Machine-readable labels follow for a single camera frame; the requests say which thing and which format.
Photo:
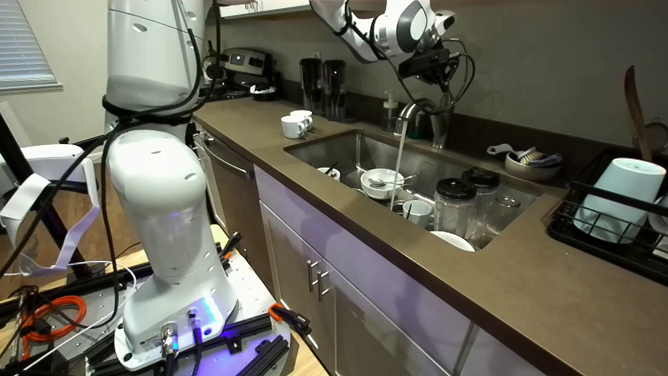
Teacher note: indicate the grey kitchen cabinet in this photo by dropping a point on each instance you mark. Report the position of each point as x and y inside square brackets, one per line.
[376, 278]

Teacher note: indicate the silver black kitchen appliance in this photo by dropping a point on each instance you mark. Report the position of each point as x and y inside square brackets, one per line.
[246, 63]

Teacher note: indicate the running water stream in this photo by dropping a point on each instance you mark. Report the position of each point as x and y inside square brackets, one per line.
[400, 168]

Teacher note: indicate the stainless steel dishwasher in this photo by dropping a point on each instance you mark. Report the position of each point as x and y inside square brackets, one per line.
[232, 196]

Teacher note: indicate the round wooden utensil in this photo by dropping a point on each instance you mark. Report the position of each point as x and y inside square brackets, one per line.
[658, 138]

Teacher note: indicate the grey bowl with utensils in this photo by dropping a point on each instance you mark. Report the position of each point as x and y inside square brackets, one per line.
[533, 169]

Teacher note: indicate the clear drinking glass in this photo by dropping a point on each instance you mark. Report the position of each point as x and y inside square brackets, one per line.
[505, 210]

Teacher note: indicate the glass jar black lid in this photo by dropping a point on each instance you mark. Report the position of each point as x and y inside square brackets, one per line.
[481, 182]
[454, 206]

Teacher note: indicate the stainless steel sink basin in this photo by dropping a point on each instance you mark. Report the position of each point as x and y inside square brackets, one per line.
[430, 168]

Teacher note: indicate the clear soap bottle green liquid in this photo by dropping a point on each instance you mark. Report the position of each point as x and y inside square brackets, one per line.
[389, 115]

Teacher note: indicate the wooden spatula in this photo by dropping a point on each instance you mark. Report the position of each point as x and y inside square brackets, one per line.
[631, 105]

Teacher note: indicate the white plate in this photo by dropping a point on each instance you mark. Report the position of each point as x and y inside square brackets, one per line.
[454, 240]

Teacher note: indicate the stainless steel faucet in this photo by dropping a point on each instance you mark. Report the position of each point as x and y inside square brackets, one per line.
[440, 137]

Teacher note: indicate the white ceramic mug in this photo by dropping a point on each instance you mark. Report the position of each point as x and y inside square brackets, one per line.
[418, 211]
[328, 173]
[305, 117]
[291, 127]

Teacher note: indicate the black stand frame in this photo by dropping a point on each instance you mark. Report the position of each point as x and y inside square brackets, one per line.
[43, 201]

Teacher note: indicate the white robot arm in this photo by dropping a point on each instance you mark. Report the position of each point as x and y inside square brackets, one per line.
[168, 210]

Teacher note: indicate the dark tall canister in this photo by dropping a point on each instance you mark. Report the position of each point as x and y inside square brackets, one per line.
[309, 85]
[335, 87]

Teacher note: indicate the white wall shelf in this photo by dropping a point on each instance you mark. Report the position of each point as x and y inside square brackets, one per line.
[264, 10]

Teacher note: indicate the white bowl dark residue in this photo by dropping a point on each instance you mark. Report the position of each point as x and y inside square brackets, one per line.
[380, 184]

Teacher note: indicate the large white container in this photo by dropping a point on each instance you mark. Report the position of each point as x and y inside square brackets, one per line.
[627, 188]

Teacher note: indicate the metal robot mounting platform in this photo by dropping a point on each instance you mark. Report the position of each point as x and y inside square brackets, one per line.
[251, 294]

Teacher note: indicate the white window blind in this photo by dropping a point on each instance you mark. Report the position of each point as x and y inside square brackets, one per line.
[24, 43]

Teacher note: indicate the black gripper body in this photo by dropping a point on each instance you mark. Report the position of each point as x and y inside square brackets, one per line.
[430, 65]

